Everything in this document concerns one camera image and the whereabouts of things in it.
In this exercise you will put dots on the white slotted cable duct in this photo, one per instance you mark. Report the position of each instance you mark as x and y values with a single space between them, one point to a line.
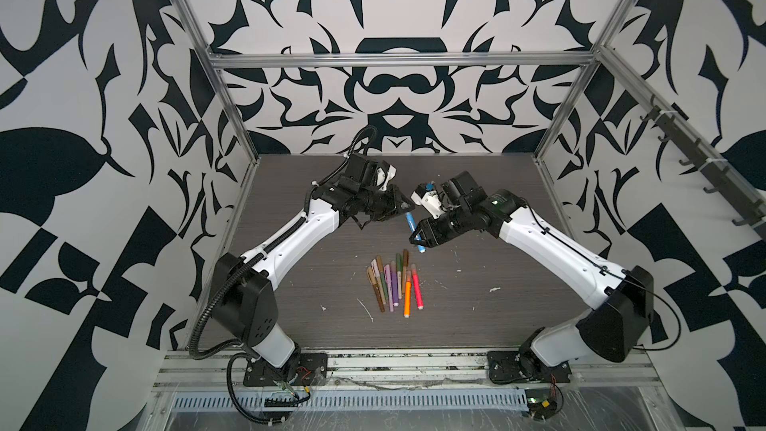
323 400

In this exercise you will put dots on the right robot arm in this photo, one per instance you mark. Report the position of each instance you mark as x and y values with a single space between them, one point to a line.
619 301

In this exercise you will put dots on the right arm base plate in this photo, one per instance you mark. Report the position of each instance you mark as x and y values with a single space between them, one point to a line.
512 367

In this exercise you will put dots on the purple highlighter pen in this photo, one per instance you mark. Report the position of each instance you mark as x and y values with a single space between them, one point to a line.
394 284

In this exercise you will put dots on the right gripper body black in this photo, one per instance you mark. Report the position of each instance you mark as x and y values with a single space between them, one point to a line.
449 222

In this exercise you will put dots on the small circuit board right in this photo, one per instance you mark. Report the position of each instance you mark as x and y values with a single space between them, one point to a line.
544 403

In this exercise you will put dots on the blue highlighter pen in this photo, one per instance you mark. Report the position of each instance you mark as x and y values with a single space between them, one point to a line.
412 226

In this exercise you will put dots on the green cap beige pen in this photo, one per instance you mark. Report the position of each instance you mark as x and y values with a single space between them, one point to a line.
399 271

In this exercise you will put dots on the wall hook rail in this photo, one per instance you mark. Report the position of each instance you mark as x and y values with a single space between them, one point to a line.
701 157

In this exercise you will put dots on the pale pink cap tan pen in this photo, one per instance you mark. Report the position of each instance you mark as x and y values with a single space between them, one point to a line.
374 269

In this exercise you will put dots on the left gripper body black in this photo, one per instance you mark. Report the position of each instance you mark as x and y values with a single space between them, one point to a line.
373 204

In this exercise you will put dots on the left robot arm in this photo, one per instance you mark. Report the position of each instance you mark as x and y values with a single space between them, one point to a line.
242 310

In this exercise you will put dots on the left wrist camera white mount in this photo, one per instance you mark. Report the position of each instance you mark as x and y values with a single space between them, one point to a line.
385 173

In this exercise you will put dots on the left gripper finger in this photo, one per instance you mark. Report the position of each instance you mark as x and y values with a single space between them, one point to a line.
400 203
366 216

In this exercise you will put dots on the gold cap green pen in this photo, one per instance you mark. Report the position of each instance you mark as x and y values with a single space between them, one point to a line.
381 279

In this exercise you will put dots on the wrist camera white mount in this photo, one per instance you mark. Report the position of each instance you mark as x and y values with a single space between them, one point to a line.
427 197
385 173

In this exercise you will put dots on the tan cap brown pen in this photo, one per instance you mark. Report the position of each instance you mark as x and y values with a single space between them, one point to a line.
376 288

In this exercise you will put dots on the aluminium front rail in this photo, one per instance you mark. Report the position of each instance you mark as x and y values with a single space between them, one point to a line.
402 368

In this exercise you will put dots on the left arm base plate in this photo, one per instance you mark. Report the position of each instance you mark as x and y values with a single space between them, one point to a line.
286 369

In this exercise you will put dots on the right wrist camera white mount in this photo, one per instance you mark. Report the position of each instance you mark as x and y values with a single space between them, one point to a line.
427 197

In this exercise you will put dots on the orange highlighter pen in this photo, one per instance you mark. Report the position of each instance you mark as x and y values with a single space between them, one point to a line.
407 294

